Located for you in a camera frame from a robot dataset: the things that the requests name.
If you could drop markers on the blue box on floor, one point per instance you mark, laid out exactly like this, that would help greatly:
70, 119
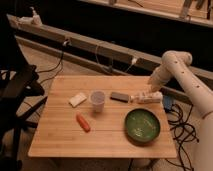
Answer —
167, 103

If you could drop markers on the orange carrot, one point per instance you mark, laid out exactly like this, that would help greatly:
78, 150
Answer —
83, 123

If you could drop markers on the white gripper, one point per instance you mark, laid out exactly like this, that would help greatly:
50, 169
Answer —
159, 78

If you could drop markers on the black office chair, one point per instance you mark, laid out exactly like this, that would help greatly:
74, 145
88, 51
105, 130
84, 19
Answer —
18, 80

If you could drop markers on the translucent plastic cup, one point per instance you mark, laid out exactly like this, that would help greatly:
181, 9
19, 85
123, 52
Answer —
97, 99

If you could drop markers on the white spray bottle on ledge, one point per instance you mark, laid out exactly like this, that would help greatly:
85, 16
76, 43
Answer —
35, 19

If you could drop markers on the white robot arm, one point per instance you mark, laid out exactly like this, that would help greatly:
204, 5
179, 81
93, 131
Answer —
176, 64

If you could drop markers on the dark grey rectangular block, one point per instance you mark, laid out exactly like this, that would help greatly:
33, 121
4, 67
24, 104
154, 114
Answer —
119, 97

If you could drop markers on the green ceramic bowl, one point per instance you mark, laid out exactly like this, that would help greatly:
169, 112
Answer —
142, 126

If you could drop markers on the white sponge block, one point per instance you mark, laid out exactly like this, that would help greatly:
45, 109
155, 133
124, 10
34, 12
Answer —
77, 99

